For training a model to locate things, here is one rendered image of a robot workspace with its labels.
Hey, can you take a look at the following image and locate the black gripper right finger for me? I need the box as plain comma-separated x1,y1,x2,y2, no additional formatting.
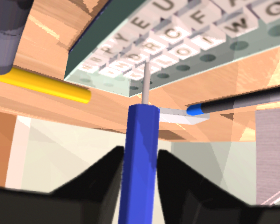
156,149,280,224

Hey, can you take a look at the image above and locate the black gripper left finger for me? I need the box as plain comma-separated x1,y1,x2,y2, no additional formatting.
0,145,124,224

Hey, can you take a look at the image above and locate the yellow cylinder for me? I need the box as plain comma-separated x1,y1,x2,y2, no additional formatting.
0,67,91,104

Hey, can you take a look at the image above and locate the blue stylus with silver tip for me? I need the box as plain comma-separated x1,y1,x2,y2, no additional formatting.
118,61,160,224

